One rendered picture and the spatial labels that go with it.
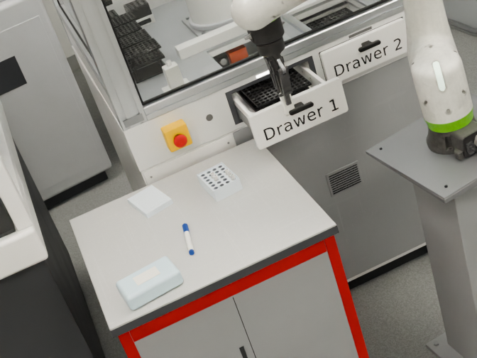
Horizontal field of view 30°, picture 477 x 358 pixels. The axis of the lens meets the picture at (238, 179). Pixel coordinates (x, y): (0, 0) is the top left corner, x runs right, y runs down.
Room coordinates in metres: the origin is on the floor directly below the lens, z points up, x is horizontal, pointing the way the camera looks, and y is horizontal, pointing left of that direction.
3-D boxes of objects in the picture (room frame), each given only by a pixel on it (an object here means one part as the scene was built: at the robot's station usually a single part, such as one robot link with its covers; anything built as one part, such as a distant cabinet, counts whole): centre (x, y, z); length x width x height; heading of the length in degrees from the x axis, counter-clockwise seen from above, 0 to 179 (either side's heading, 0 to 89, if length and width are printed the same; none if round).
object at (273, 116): (2.25, -0.22, 0.87); 0.29 x 0.02 x 0.11; 100
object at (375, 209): (2.92, -0.15, 0.40); 1.03 x 0.95 x 0.80; 100
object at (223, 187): (2.19, 0.05, 0.78); 0.12 x 0.08 x 0.04; 16
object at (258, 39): (2.22, -0.19, 1.16); 0.12 x 0.09 x 0.06; 100
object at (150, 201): (2.23, 0.26, 0.77); 0.13 x 0.09 x 0.02; 23
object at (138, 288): (1.83, 0.29, 0.78); 0.15 x 0.10 x 0.04; 107
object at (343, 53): (2.49, -0.50, 0.87); 0.29 x 0.02 x 0.11; 100
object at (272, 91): (2.45, -0.19, 0.87); 0.22 x 0.18 x 0.06; 10
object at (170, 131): (2.36, 0.13, 0.88); 0.07 x 0.05 x 0.07; 100
